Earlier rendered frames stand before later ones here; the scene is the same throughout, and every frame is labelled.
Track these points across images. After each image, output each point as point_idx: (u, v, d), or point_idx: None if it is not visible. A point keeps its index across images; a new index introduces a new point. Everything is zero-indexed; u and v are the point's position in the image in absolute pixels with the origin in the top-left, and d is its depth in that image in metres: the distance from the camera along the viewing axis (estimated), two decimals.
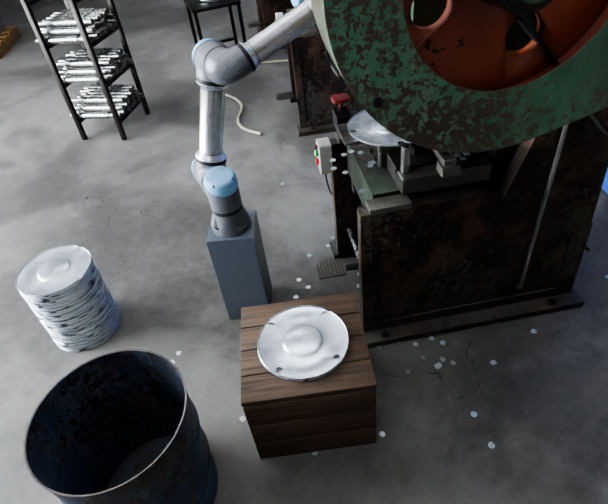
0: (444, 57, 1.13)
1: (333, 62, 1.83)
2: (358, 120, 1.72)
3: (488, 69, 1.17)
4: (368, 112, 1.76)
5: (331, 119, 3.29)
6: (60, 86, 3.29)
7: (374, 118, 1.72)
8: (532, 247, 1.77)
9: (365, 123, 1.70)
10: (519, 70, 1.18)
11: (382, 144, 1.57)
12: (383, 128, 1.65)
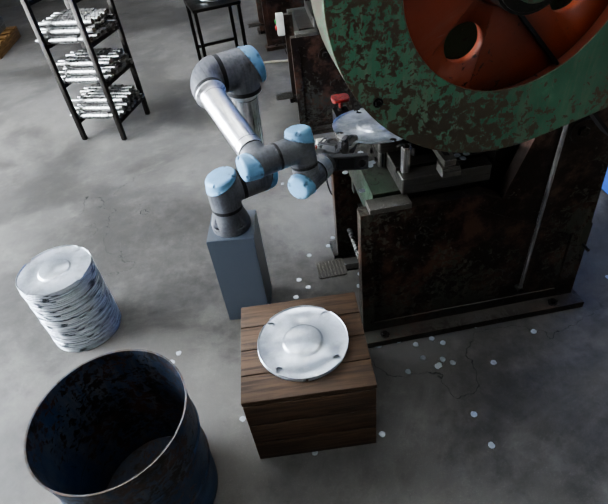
0: None
1: (352, 151, 1.56)
2: (342, 123, 1.69)
3: None
4: (349, 115, 1.74)
5: (331, 119, 3.29)
6: (60, 86, 3.29)
7: (357, 120, 1.70)
8: (532, 247, 1.77)
9: (350, 125, 1.67)
10: None
11: (376, 141, 1.54)
12: (370, 128, 1.63)
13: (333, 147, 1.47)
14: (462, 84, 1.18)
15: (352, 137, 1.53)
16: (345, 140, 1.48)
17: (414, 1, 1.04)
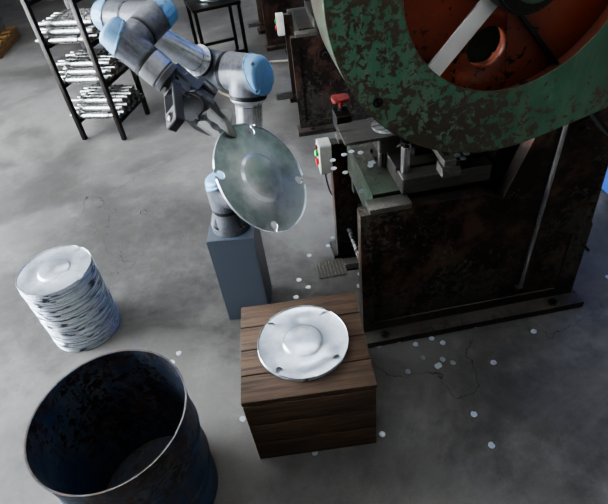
0: (532, 49, 1.15)
1: (208, 129, 1.18)
2: (273, 146, 1.28)
3: (580, 8, 1.11)
4: (292, 165, 1.31)
5: (331, 119, 3.29)
6: (60, 86, 3.29)
7: (277, 165, 1.27)
8: (532, 247, 1.77)
9: (266, 151, 1.26)
10: None
11: (215, 148, 1.13)
12: (252, 164, 1.20)
13: (191, 85, 1.13)
14: None
15: (219, 116, 1.14)
16: (203, 98, 1.12)
17: None
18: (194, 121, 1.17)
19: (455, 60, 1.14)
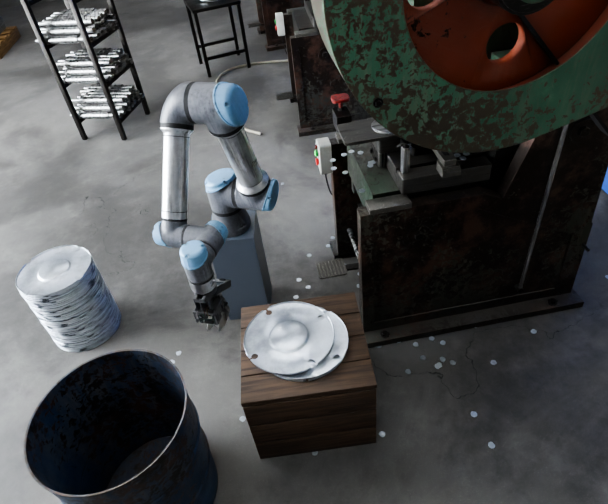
0: (427, 43, 1.11)
1: None
2: (290, 309, 1.64)
3: (465, 69, 1.16)
4: (311, 311, 1.63)
5: (331, 119, 3.29)
6: (60, 86, 3.29)
7: (299, 319, 1.60)
8: (532, 247, 1.77)
9: (286, 316, 1.62)
10: (492, 79, 1.19)
11: (244, 342, 1.55)
12: (276, 333, 1.56)
13: None
14: None
15: None
16: None
17: (563, 18, 1.12)
18: (224, 306, 1.54)
19: None
